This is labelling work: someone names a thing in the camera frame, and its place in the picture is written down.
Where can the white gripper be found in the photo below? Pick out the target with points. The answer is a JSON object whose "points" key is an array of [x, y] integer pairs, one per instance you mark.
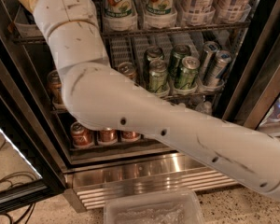
{"points": [[65, 8]]}

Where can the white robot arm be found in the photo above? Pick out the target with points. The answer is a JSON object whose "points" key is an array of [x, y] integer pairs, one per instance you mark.
{"points": [[98, 97]]}

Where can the left 7up can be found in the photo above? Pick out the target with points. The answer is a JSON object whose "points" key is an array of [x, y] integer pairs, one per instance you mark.
{"points": [[118, 8]]}

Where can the front left gold can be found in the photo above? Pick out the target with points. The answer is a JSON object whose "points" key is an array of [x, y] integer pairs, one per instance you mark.
{"points": [[55, 86]]}

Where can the gold can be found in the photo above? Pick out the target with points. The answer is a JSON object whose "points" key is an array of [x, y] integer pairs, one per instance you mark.
{"points": [[128, 70], [55, 86]]}

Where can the front right gold can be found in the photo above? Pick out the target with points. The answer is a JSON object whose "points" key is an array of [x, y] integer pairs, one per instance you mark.
{"points": [[128, 70]]}

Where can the rear left green can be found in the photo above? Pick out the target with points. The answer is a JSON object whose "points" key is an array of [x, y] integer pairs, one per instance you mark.
{"points": [[152, 53]]}

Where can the green can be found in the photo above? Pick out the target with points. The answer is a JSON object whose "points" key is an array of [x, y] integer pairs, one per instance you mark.
{"points": [[186, 73], [152, 53], [178, 52], [157, 76]]}

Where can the front left green can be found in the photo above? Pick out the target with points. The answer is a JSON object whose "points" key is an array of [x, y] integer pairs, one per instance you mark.
{"points": [[157, 76]]}

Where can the rear right green can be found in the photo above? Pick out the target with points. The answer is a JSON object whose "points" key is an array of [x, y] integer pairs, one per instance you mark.
{"points": [[178, 52]]}

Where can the front left red can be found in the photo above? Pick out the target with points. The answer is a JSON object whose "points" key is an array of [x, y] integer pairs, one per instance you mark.
{"points": [[81, 136]]}

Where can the red can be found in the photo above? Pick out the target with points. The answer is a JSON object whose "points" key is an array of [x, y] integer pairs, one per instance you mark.
{"points": [[107, 136], [130, 136], [81, 136]]}

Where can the front middle red can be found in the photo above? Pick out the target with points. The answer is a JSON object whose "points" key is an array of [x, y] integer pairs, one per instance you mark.
{"points": [[107, 136]]}

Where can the front right red can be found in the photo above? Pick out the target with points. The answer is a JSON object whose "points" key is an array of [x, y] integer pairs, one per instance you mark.
{"points": [[130, 136]]}

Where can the front right green can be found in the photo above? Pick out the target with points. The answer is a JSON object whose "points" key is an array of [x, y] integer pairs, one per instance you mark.
{"points": [[186, 73]]}

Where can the rear silver can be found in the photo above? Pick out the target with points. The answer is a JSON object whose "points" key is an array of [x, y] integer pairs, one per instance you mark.
{"points": [[210, 48]]}

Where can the silver can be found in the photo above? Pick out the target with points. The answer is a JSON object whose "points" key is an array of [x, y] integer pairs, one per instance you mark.
{"points": [[217, 68], [210, 48]]}

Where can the open glass fridge door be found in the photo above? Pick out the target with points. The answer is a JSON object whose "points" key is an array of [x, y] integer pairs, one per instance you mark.
{"points": [[26, 177]]}

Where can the stainless steel fridge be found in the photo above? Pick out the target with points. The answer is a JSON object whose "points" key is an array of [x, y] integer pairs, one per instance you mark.
{"points": [[102, 172]]}

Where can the front silver can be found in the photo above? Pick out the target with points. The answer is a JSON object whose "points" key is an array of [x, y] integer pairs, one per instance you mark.
{"points": [[217, 68]]}

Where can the right water bottle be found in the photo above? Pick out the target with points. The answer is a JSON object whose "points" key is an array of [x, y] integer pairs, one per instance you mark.
{"points": [[204, 107]]}

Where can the clear plastic bin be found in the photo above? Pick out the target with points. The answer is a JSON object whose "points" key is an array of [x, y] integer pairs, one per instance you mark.
{"points": [[159, 207]]}

